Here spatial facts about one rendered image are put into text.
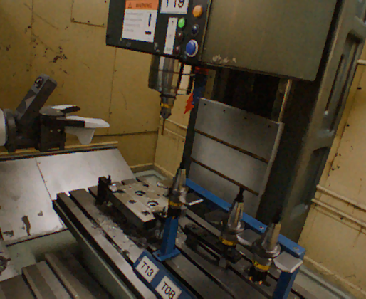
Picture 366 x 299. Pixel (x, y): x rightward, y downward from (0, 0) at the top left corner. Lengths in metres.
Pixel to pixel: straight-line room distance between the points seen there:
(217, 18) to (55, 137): 0.44
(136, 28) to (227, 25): 0.28
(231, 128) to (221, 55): 0.72
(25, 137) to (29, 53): 1.22
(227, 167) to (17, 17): 1.35
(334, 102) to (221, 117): 0.55
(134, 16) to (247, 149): 0.77
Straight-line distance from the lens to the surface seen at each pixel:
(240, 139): 1.37
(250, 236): 0.78
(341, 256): 1.74
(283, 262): 0.73
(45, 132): 0.66
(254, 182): 1.36
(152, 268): 1.01
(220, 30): 0.70
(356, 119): 1.56
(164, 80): 0.97
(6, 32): 1.83
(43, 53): 1.89
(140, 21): 0.86
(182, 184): 0.89
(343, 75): 1.55
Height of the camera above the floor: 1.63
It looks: 18 degrees down
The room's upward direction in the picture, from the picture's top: 10 degrees clockwise
